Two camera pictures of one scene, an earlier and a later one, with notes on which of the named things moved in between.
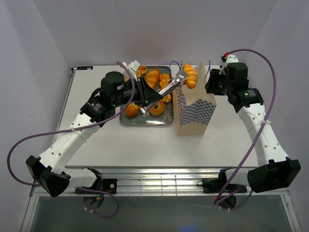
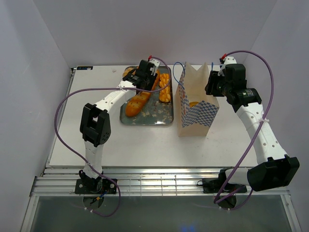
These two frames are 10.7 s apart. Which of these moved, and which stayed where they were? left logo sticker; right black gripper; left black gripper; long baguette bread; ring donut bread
Moved: ring donut bread; left black gripper
Stayed: long baguette bread; left logo sticker; right black gripper
